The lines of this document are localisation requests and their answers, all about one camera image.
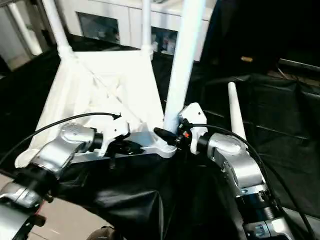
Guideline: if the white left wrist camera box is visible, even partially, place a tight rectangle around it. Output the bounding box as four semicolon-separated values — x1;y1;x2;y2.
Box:
99;116;132;157

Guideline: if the grey left robot leg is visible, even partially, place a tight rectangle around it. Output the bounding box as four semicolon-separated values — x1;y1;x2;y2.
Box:
87;226;120;240

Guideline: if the black work mat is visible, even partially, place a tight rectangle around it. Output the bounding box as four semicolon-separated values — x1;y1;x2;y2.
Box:
0;35;320;240

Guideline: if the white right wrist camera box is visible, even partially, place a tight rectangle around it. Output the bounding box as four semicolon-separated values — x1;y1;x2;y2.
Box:
177;102;209;155

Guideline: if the white display cabinet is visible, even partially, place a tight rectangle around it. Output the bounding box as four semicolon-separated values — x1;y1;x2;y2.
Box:
55;0;217;62

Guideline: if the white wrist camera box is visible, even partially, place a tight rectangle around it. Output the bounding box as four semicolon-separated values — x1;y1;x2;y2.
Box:
177;102;209;155
99;116;132;157

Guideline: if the white plastic table top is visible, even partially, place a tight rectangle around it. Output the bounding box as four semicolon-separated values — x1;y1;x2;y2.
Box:
15;49;179;169

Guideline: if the black low cabinet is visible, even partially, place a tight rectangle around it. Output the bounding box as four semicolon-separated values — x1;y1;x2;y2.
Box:
210;0;320;78

